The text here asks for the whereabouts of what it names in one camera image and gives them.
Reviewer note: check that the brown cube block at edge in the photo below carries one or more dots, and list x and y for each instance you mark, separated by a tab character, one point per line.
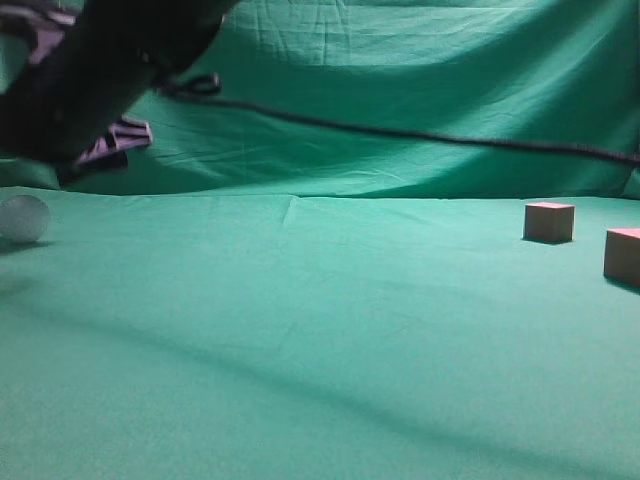
621	256

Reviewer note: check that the white dimpled golf ball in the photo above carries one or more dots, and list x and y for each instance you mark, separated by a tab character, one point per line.
24	219

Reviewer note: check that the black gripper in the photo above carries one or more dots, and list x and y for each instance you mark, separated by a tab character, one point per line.
87	67

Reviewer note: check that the green cloth backdrop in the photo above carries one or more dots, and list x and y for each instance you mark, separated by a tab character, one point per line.
257	299

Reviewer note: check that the brown wooden cube block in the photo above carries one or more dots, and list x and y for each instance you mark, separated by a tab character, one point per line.
549	222

